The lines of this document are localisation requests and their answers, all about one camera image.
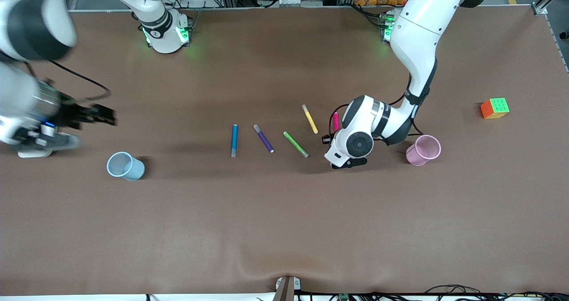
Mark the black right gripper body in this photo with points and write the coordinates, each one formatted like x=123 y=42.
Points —
x=71 y=114

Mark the pink marker pen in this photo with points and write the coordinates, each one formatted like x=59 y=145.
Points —
x=336 y=122

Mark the blue marker pen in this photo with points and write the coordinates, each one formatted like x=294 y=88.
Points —
x=234 y=138

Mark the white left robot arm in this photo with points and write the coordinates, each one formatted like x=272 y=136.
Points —
x=418 y=25

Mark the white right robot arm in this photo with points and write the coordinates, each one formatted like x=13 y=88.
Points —
x=40 y=7

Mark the yellow marker pen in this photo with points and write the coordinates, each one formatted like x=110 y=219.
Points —
x=310 y=119

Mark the green marker pen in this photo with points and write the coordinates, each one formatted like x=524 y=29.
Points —
x=294 y=143

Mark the light blue plastic cup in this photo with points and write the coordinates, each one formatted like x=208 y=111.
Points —
x=133 y=170

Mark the purple marker pen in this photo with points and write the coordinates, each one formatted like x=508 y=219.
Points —
x=264 y=140

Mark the pink plastic cup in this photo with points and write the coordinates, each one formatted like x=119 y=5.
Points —
x=418 y=156

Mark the brown table cover sheet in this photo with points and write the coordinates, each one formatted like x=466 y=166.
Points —
x=284 y=225

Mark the small white socket strip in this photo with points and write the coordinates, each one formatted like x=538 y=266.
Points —
x=289 y=1

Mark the colourful puzzle cube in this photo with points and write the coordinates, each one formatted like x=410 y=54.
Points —
x=495 y=107

